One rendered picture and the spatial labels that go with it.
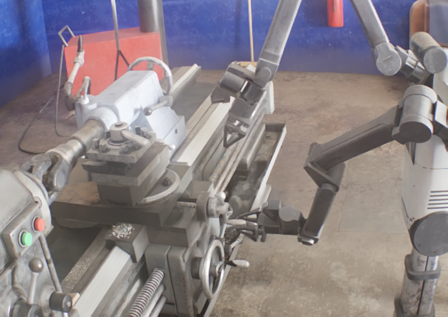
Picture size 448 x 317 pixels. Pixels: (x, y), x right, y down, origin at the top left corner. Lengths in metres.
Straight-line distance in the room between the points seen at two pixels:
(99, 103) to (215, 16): 4.05
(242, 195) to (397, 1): 3.41
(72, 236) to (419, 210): 1.24
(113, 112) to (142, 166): 0.36
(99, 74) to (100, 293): 3.40
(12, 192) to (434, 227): 1.05
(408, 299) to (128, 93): 1.24
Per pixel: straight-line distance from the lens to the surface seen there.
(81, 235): 2.06
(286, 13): 1.51
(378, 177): 3.78
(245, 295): 2.77
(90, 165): 1.70
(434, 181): 1.38
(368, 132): 1.24
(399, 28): 5.73
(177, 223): 1.74
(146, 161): 1.72
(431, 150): 1.34
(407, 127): 1.14
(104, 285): 1.60
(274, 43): 1.53
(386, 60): 1.54
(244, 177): 2.95
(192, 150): 2.27
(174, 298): 1.86
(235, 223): 1.84
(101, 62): 4.76
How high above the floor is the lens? 1.81
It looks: 25 degrees down
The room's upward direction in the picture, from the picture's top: 5 degrees counter-clockwise
